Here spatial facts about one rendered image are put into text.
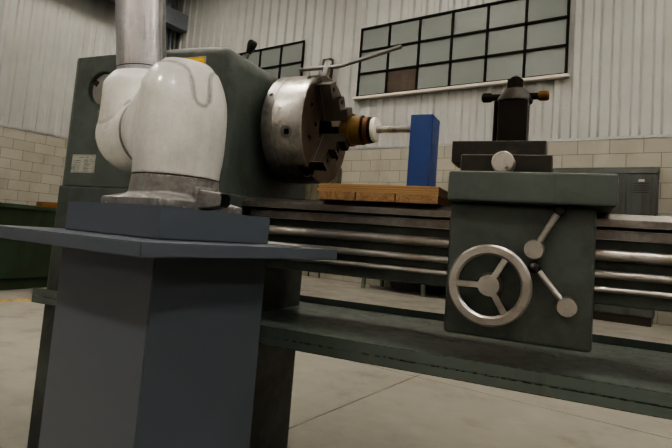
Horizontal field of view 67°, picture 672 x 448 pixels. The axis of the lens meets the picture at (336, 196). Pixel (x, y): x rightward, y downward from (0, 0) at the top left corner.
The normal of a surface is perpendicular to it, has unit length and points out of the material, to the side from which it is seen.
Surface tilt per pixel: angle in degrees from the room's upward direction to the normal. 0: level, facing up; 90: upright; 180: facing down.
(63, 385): 90
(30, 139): 90
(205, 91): 75
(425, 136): 90
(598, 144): 90
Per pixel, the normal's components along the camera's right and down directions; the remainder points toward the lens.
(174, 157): 0.23, 0.05
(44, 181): 0.82, 0.02
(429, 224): -0.40, -0.11
